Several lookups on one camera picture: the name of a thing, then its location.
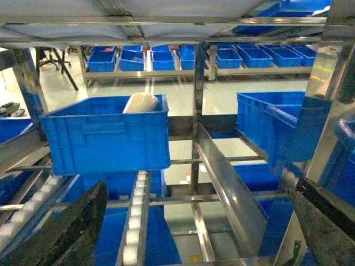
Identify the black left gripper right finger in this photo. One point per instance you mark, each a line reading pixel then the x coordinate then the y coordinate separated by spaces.
pixel 327 223

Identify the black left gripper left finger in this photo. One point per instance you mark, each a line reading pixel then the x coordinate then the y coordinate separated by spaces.
pixel 68 238

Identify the blue crate on shelf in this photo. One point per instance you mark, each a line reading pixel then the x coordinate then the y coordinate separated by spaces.
pixel 95 136

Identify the blue crate right shelf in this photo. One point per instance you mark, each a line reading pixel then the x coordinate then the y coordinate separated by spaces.
pixel 286 125

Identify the white roller track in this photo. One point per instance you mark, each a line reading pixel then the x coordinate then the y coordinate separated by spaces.
pixel 132 248

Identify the steel divider plate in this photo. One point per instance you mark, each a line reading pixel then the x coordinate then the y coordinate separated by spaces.
pixel 247 218

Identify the white container in crate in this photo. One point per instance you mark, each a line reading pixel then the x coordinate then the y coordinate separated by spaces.
pixel 141 102

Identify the stainless steel shelf frame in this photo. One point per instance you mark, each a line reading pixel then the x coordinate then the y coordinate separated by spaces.
pixel 204 24

